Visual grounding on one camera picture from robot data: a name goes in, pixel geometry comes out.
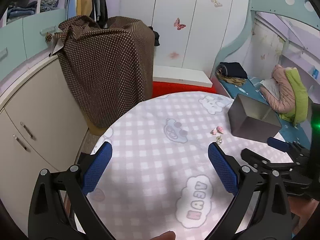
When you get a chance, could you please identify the grey metal jewelry box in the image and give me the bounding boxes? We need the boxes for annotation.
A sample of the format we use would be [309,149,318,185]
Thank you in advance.
[228,94,282,143]

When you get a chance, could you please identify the silver earring pair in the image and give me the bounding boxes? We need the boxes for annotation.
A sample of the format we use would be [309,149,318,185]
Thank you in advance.
[216,136,223,145]

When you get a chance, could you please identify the pink bow hair clip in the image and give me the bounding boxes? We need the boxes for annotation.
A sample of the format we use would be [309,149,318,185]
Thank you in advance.
[210,126,224,135]

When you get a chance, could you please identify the right hand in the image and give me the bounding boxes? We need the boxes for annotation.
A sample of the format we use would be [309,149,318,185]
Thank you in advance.
[288,196,319,235]

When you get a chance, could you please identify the blue patterned mattress cover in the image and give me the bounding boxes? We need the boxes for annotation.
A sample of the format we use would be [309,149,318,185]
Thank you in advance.
[219,77,311,149]

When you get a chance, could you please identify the white pillow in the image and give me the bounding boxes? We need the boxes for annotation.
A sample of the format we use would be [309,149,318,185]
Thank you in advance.
[260,78,280,100]

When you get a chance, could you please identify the small blue box on shelf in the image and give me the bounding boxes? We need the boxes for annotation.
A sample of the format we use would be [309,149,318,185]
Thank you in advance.
[311,68,319,80]

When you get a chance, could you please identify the beige lower cabinet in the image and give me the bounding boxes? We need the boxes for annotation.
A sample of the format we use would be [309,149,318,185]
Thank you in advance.
[1,57,88,233]

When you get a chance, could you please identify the folded dark clothes stack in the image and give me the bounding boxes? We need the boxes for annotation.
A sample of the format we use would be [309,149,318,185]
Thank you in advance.
[215,62,248,86]

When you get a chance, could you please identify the pink checkered cartoon tablecloth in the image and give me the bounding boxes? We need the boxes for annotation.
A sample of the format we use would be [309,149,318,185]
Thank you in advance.
[75,91,293,240]

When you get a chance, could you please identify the red upholstered bench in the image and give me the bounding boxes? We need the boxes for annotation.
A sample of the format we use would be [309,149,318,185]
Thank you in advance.
[152,81,217,98]

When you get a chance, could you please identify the white board on bench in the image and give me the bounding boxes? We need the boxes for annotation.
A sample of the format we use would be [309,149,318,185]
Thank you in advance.
[153,66,213,88]

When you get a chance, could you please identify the white wardrobe with butterflies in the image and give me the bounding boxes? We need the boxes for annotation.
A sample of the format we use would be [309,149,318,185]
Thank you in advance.
[120,0,247,72]

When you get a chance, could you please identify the brown polka dot cloth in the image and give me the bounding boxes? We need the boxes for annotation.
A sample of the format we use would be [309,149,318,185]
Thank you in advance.
[52,15,156,129]

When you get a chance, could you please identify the pine cone ornament right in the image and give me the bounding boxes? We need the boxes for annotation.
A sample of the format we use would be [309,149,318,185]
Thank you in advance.
[45,33,53,43]

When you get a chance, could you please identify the teal drawer unit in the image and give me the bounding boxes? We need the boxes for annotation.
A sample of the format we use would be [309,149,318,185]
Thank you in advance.
[1,9,66,80]

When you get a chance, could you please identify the folded jeans in shelf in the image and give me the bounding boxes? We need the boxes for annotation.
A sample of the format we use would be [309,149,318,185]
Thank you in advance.
[7,0,59,24]

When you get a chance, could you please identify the hanging clothes row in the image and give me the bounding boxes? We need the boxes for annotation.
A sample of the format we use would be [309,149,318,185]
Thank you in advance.
[68,0,108,28]

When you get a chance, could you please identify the teal bunk bed frame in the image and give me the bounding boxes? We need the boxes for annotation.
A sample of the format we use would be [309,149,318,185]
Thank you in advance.
[211,0,319,75]

